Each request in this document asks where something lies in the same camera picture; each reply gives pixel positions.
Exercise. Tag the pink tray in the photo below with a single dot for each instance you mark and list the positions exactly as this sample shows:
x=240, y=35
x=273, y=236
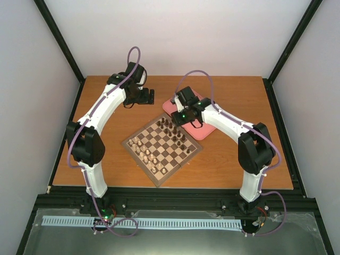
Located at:
x=195, y=129

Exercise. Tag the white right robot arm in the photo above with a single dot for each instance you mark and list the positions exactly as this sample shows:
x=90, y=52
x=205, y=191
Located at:
x=254, y=150

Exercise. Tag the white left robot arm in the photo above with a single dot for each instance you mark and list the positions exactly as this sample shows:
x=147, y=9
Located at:
x=83, y=137

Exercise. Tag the light blue cable duct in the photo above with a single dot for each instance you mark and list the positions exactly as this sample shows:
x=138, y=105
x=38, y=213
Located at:
x=145, y=223

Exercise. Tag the wooden chessboard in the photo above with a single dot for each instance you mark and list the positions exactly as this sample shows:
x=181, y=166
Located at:
x=161, y=150

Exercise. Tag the black aluminium frame rail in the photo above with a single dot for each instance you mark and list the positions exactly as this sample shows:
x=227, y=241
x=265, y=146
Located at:
x=126, y=200

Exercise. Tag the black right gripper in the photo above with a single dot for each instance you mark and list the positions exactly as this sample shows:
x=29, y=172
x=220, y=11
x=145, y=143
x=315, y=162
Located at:
x=177, y=121

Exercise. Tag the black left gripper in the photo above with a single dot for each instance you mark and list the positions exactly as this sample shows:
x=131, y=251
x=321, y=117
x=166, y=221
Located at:
x=145, y=101

